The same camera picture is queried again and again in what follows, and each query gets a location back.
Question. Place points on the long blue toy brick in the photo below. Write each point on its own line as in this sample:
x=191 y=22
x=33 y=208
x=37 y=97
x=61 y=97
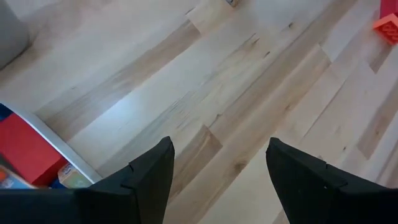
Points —
x=57 y=184
x=4 y=112

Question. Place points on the white plastic bin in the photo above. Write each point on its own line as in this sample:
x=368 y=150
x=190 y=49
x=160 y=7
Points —
x=62 y=152

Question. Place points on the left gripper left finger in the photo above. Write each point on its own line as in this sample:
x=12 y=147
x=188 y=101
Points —
x=93 y=205

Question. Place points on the red rectangular block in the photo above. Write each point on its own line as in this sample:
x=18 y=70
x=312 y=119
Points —
x=28 y=149
x=389 y=7

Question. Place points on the wooden block blue label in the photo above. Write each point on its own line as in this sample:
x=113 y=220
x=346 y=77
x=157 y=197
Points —
x=231 y=2

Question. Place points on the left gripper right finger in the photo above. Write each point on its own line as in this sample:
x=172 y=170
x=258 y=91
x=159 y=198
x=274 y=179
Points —
x=326 y=199

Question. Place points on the wooden block green label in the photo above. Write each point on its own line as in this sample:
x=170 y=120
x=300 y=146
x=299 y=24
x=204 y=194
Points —
x=73 y=177

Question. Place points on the orange toy brick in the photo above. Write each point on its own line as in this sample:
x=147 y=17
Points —
x=388 y=29

